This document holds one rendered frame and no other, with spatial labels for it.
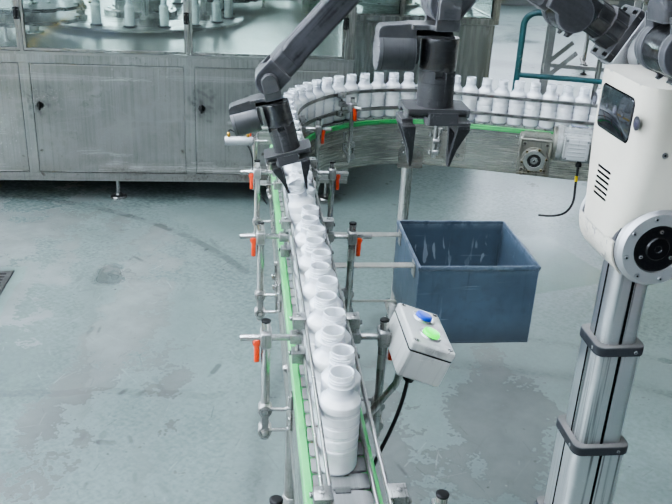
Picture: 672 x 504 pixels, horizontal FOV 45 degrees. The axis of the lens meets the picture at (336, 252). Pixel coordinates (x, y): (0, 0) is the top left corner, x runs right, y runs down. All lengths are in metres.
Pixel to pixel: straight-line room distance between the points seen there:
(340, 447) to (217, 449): 1.75
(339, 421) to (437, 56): 0.56
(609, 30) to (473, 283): 0.69
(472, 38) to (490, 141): 3.80
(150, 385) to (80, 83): 2.20
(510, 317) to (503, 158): 1.19
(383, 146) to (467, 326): 1.23
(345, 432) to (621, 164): 0.76
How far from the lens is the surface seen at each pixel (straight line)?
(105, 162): 5.04
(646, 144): 1.59
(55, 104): 4.99
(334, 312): 1.34
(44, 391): 3.33
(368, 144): 3.16
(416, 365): 1.36
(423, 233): 2.33
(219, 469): 2.85
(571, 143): 3.05
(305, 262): 1.58
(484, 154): 3.23
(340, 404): 1.17
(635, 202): 1.63
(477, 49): 7.00
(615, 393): 1.89
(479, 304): 2.11
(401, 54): 1.25
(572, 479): 1.99
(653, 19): 1.40
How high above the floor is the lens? 1.78
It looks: 24 degrees down
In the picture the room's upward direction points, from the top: 3 degrees clockwise
